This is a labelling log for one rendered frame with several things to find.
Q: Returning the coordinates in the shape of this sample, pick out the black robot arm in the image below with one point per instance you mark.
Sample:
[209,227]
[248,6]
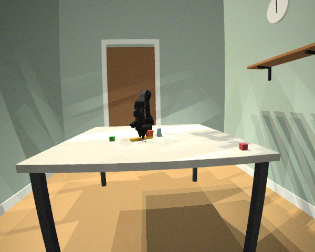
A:
[140,104]

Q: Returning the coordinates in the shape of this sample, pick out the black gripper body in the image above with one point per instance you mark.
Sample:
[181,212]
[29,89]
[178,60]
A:
[143,125]

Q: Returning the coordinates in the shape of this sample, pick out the small red cube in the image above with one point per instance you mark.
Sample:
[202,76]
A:
[243,146]

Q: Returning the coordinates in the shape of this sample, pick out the small green block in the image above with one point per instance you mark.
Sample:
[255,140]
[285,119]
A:
[112,138]

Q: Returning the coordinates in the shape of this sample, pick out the yellow bar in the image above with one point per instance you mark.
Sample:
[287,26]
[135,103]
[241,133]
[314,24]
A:
[148,135]

